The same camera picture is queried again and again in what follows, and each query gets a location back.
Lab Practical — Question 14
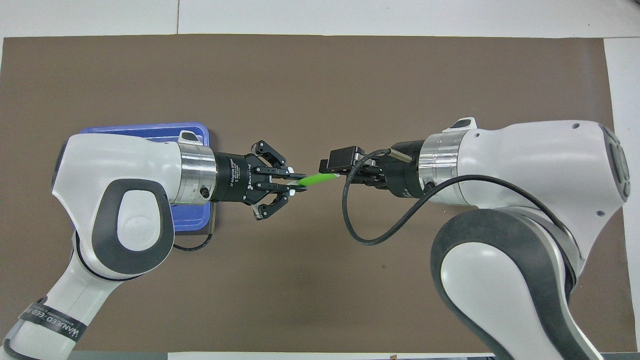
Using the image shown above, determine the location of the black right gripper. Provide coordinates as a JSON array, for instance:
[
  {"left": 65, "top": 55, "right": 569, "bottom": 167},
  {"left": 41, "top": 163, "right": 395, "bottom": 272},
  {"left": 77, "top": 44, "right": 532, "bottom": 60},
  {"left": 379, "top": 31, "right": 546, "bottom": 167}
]
[{"left": 319, "top": 140, "right": 426, "bottom": 199}]

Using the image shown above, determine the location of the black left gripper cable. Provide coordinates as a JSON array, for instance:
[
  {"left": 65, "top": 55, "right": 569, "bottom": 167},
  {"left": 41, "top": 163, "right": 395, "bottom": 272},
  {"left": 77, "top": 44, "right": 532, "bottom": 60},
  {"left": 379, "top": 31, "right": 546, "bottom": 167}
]
[{"left": 172, "top": 206, "right": 217, "bottom": 252}]

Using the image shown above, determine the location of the brown table mat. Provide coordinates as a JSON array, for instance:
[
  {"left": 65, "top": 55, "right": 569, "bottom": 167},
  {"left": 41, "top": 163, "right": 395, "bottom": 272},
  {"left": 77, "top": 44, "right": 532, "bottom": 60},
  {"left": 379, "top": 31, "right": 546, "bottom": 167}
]
[{"left": 0, "top": 34, "right": 623, "bottom": 353}]

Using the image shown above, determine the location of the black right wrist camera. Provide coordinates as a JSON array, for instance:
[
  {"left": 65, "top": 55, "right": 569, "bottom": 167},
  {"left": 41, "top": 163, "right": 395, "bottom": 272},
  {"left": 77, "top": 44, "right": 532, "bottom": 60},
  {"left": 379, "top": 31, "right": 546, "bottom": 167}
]
[{"left": 327, "top": 145, "right": 369, "bottom": 172}]

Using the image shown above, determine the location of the blue plastic tray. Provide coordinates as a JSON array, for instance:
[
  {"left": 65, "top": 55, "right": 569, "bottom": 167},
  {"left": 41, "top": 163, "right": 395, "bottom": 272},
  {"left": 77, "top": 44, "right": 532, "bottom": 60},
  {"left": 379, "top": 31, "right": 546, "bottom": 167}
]
[{"left": 74, "top": 121, "right": 210, "bottom": 232}]

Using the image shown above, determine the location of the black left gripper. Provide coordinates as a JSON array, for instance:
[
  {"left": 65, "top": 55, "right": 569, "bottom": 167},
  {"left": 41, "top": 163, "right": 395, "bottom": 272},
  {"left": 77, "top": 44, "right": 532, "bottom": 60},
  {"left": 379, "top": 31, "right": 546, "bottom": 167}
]
[{"left": 215, "top": 140, "right": 309, "bottom": 221}]

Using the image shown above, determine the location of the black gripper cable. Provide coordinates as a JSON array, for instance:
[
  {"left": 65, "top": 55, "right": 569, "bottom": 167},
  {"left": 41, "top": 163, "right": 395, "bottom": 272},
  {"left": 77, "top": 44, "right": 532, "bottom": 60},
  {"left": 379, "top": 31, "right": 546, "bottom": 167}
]
[
  {"left": 342, "top": 148, "right": 581, "bottom": 246},
  {"left": 172, "top": 206, "right": 217, "bottom": 252}
]

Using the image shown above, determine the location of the green marker pen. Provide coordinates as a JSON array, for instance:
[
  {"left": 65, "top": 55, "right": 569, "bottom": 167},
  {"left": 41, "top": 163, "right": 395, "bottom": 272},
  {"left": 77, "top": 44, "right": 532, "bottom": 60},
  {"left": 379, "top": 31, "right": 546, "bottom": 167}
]
[{"left": 295, "top": 172, "right": 341, "bottom": 188}]

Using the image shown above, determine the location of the black printed arm strap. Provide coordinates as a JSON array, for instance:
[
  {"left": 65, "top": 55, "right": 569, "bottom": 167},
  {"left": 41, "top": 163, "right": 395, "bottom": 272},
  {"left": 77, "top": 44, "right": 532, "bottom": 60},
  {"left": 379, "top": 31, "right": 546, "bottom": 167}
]
[{"left": 19, "top": 302, "right": 87, "bottom": 343}]

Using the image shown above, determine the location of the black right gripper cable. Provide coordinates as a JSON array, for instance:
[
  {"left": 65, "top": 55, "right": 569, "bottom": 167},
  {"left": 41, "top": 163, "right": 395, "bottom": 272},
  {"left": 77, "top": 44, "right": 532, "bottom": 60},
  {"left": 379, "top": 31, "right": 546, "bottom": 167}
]
[{"left": 342, "top": 148, "right": 581, "bottom": 246}]

